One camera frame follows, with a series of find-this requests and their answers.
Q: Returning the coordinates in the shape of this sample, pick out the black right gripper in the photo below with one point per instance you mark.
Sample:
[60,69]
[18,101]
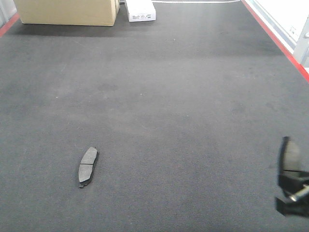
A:
[295,188]

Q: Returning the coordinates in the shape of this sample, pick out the dark brake pad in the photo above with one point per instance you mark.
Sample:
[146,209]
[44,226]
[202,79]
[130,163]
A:
[87,166]
[292,158]

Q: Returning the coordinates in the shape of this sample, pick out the dark grey conveyor belt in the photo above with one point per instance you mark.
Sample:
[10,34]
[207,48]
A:
[187,113]

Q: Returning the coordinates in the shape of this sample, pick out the white long carton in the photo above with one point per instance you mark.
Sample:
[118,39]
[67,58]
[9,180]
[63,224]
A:
[140,10]

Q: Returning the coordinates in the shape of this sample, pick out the large cardboard box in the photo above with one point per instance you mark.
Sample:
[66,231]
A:
[68,12]

